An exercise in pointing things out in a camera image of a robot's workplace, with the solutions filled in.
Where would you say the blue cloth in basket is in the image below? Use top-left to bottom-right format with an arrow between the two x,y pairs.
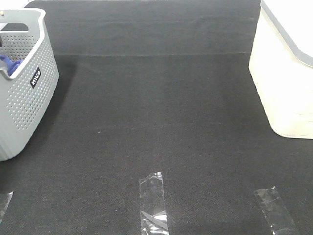
0,55 -> 23,76

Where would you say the clear tape strip centre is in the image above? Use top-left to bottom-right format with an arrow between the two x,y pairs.
139,172 -> 169,235

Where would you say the black felt table mat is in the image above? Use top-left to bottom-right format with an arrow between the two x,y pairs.
0,0 -> 313,235

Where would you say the clear tape strip right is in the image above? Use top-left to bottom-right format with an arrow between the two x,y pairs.
254,186 -> 300,235

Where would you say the cream plastic basket grey rim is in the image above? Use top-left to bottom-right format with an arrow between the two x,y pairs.
248,0 -> 313,139

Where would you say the grey perforated laundry basket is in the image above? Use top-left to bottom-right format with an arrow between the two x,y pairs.
0,8 -> 59,161

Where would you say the clear tape strip left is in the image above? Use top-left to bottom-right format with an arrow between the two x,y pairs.
0,191 -> 14,223

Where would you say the clear tape strip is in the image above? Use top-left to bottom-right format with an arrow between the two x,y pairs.
139,172 -> 169,235
0,191 -> 14,223
254,186 -> 300,235

